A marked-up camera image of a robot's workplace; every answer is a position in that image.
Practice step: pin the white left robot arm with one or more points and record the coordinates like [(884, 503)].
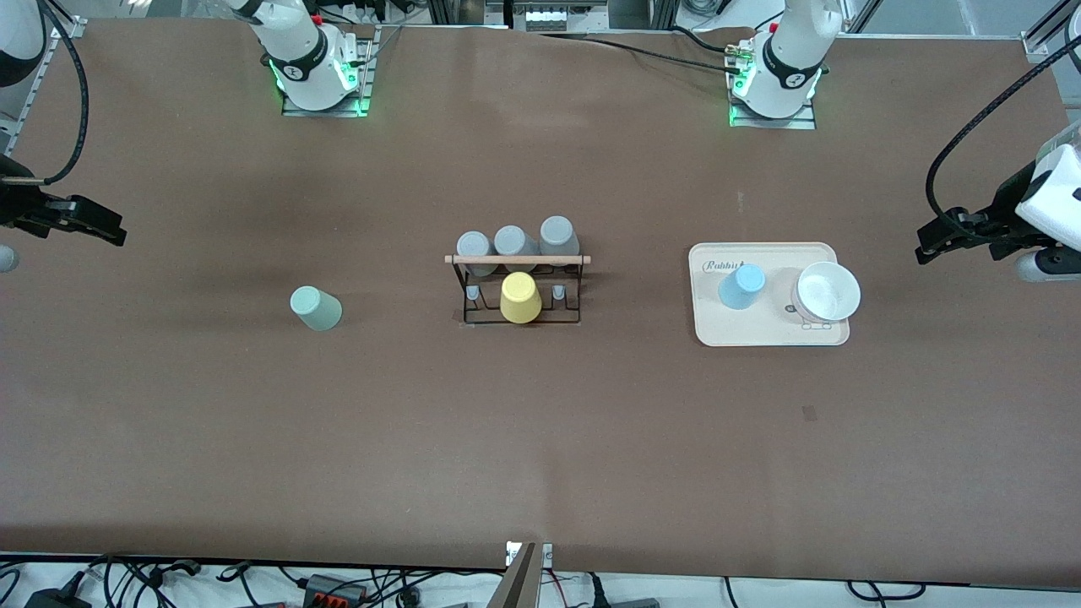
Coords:
[(794, 51)]

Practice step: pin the black power adapter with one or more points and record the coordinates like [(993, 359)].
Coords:
[(59, 598)]

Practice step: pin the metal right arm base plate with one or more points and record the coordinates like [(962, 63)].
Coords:
[(367, 76)]

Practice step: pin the light blue plastic cup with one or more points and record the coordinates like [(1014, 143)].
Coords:
[(741, 287)]

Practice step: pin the grey plastic cup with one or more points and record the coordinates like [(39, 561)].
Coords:
[(512, 241), (475, 246), (557, 235)]

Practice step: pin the pale green plastic cup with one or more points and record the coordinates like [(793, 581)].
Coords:
[(317, 310)]

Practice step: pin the black power strip red switches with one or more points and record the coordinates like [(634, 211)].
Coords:
[(334, 588)]

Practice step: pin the beige tray with print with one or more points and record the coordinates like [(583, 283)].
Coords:
[(735, 325)]

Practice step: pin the white socket strip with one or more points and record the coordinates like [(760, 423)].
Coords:
[(547, 18)]

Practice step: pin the aluminium table edge rail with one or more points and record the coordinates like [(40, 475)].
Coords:
[(34, 89), (1045, 35)]

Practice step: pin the aluminium frame post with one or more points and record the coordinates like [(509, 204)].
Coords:
[(439, 10)]

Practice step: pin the grey power adapter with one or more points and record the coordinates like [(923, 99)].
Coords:
[(633, 603)]

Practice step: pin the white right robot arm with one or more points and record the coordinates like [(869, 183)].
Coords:
[(296, 42)]

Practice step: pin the yellow plastic cup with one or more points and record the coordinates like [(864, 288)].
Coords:
[(520, 300)]

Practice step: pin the white bowl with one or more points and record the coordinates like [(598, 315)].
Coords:
[(828, 291)]

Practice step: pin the grey camera support beam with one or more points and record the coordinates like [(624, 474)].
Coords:
[(519, 583)]

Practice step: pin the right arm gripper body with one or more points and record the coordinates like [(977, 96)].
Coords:
[(17, 207)]

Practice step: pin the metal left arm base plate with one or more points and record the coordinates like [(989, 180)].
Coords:
[(802, 123)]

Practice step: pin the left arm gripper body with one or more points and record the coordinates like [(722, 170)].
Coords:
[(1005, 208)]

